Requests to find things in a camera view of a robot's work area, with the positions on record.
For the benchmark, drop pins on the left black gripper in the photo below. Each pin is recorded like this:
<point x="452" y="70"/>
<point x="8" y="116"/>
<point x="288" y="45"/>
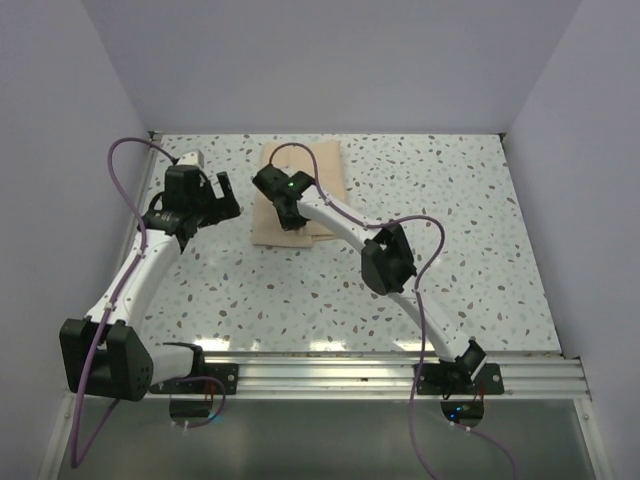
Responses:
<point x="222" y="209"/>

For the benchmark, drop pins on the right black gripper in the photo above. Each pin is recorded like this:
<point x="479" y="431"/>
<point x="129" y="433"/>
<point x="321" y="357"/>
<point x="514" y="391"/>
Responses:
<point x="292" y="222"/>

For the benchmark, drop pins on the beige surgical wrap cloth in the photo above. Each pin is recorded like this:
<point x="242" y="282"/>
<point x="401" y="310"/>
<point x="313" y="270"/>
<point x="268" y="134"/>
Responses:
<point x="266" y="229"/>

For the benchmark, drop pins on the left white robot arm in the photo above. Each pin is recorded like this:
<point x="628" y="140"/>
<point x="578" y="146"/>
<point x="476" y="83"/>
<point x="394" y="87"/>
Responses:
<point x="103" y="353"/>

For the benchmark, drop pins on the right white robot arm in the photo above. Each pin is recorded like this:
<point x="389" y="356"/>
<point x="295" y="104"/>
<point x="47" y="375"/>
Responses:
<point x="387" y="268"/>

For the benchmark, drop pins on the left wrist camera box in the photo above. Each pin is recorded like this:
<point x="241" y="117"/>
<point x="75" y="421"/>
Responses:
<point x="192" y="158"/>

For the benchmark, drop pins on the aluminium mounting rail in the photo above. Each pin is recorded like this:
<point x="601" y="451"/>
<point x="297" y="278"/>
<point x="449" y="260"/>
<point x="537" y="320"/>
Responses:
<point x="389" y="376"/>

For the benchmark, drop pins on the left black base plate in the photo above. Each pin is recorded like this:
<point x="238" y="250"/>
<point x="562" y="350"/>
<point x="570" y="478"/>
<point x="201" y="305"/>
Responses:
<point x="205" y="379"/>

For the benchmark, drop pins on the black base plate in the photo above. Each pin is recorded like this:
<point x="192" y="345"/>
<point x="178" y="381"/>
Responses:
<point x="441" y="380"/>
<point x="205" y="379"/>

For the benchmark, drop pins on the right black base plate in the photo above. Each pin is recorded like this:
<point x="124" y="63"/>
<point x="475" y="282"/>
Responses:
<point x="441" y="380"/>

